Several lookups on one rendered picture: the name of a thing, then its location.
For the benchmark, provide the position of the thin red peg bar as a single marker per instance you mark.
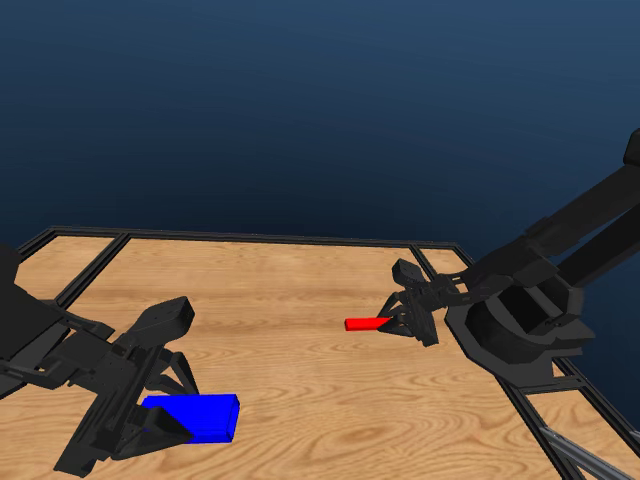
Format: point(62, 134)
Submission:
point(362, 324)

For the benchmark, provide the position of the blue hollow socket block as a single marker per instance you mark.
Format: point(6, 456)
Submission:
point(210, 417)

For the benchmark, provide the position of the black table frame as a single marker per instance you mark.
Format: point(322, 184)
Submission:
point(250, 236)

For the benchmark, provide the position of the grey metal frame strut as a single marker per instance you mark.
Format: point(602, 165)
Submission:
point(585, 457)

